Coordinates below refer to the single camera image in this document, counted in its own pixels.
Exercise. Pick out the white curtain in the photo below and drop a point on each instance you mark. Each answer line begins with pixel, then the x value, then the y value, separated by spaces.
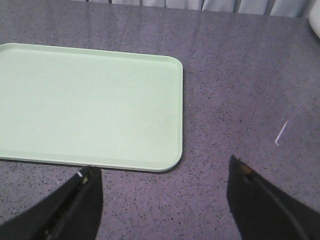
pixel 283 8

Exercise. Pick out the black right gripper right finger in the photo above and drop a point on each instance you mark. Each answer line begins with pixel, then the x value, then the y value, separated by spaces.
pixel 262 211

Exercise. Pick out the light green tray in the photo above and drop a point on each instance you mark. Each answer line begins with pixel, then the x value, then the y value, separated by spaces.
pixel 86 107

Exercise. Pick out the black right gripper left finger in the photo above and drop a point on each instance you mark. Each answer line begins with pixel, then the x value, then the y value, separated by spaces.
pixel 72 212

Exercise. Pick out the white round plate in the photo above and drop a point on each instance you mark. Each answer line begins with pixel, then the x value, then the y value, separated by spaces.
pixel 314 17

